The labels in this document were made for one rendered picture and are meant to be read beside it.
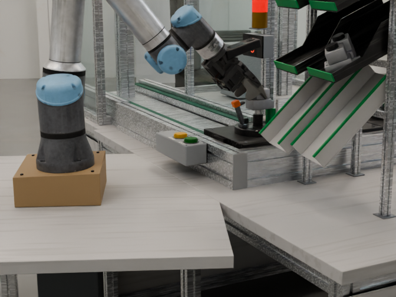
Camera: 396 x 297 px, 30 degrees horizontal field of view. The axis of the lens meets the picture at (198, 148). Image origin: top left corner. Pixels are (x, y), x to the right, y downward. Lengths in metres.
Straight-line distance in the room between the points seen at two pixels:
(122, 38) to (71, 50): 1.11
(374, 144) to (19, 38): 8.40
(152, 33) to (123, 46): 1.23
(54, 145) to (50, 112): 0.08
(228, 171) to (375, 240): 0.51
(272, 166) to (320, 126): 0.25
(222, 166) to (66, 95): 0.48
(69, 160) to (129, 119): 0.78
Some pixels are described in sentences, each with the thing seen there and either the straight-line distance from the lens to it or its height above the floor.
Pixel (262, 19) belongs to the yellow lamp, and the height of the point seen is 1.29.
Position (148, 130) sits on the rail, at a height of 0.91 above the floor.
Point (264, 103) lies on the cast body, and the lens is 2.17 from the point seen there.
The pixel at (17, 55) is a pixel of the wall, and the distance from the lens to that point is 10.35.
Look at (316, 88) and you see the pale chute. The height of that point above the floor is 1.13.
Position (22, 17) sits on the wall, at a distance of 10.29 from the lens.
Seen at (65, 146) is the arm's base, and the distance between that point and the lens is 1.89.
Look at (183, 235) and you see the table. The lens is 1.67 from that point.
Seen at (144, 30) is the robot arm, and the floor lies 1.29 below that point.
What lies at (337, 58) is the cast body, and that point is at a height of 1.24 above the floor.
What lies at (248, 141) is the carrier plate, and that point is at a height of 0.97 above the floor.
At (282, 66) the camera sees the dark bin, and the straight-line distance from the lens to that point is 1.91.
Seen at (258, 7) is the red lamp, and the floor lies 1.32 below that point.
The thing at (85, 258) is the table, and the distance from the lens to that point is 1.56.
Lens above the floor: 1.44
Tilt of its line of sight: 14 degrees down
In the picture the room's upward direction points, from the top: straight up
